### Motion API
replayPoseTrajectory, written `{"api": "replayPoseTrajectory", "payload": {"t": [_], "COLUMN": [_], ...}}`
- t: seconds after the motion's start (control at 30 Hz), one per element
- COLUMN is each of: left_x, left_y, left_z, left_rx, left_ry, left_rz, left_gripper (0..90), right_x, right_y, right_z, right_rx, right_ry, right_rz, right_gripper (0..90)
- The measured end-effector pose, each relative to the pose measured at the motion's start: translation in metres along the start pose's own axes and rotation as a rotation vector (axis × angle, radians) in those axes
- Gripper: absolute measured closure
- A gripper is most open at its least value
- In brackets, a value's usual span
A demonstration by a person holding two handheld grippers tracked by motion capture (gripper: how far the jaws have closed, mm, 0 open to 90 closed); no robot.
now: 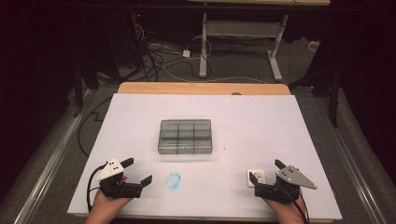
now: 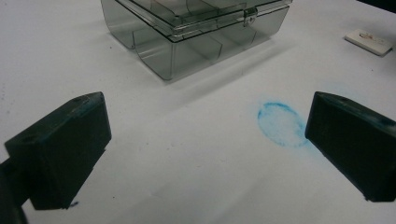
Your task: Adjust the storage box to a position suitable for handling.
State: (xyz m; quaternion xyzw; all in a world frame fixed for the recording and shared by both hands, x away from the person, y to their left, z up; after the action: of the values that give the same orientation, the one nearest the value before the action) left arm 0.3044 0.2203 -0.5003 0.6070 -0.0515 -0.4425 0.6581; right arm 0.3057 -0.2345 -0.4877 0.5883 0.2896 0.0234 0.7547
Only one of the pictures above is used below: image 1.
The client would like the thin white floor cable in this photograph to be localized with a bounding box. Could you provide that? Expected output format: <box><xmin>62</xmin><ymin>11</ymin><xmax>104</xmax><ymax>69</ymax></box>
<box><xmin>160</xmin><ymin>64</ymin><xmax>269</xmax><ymax>84</ymax></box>

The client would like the white paper sheet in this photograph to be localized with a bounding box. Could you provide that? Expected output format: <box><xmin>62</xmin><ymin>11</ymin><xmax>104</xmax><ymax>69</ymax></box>
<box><xmin>66</xmin><ymin>92</ymin><xmax>343</xmax><ymax>222</ymax></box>

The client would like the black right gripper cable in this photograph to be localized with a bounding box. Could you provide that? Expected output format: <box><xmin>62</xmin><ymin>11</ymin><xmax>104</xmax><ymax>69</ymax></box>
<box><xmin>281</xmin><ymin>183</ymin><xmax>311</xmax><ymax>224</ymax></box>

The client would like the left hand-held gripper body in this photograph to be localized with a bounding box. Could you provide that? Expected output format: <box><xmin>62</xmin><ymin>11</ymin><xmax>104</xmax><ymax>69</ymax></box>
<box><xmin>96</xmin><ymin>157</ymin><xmax>144</xmax><ymax>200</ymax></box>

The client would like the thin black floor cable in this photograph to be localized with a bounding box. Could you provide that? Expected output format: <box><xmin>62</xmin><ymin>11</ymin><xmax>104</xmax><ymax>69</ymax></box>
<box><xmin>78</xmin><ymin>96</ymin><xmax>113</xmax><ymax>158</ymax></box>

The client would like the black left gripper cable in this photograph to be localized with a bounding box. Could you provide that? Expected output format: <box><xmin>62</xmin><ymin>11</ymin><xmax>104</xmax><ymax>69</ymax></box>
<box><xmin>87</xmin><ymin>163</ymin><xmax>108</xmax><ymax>213</ymax></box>

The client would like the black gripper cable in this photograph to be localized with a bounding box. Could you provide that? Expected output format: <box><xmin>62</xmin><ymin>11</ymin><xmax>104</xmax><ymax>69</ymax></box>
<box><xmin>87</xmin><ymin>163</ymin><xmax>108</xmax><ymax>213</ymax></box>
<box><xmin>281</xmin><ymin>183</ymin><xmax>311</xmax><ymax>224</ymax></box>

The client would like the small white card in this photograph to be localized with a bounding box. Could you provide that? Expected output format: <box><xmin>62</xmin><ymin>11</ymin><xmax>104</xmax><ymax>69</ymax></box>
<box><xmin>247</xmin><ymin>169</ymin><xmax>266</xmax><ymax>189</ymax></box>

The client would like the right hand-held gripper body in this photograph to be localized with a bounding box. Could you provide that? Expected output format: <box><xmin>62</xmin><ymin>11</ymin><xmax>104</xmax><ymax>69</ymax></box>
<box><xmin>254</xmin><ymin>164</ymin><xmax>318</xmax><ymax>205</ymax></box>

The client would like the black metal stand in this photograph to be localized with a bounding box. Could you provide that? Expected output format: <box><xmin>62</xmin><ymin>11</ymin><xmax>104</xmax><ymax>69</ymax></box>
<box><xmin>73</xmin><ymin>62</ymin><xmax>101</xmax><ymax>119</ymax></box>
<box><xmin>289</xmin><ymin>62</ymin><xmax>342</xmax><ymax>129</ymax></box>

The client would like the person's left hand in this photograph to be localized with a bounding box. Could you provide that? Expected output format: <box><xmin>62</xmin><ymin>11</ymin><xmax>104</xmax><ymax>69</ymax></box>
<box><xmin>90</xmin><ymin>189</ymin><xmax>134</xmax><ymax>217</ymax></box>

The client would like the aluminium rail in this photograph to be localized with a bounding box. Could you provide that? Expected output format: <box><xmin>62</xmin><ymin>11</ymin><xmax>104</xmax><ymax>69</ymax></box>
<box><xmin>314</xmin><ymin>96</ymin><xmax>387</xmax><ymax>224</ymax></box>
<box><xmin>13</xmin><ymin>90</ymin><xmax>97</xmax><ymax>224</ymax></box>

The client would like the tangle of floor cables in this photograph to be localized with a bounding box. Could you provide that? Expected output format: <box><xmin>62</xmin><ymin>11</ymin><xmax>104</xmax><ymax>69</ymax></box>
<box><xmin>130</xmin><ymin>22</ymin><xmax>213</xmax><ymax>82</ymax></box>

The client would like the clear plastic compartment box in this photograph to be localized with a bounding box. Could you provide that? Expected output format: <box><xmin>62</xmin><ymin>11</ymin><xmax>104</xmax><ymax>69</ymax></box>
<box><xmin>157</xmin><ymin>119</ymin><xmax>214</xmax><ymax>156</ymax></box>

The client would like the white metal desk frame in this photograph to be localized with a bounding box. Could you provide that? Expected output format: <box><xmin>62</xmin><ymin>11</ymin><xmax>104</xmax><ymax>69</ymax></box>
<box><xmin>186</xmin><ymin>0</ymin><xmax>331</xmax><ymax>82</ymax></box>

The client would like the person's right hand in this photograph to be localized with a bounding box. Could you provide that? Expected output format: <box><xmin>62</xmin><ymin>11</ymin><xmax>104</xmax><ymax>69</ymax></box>
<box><xmin>262</xmin><ymin>189</ymin><xmax>308</xmax><ymax>220</ymax></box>

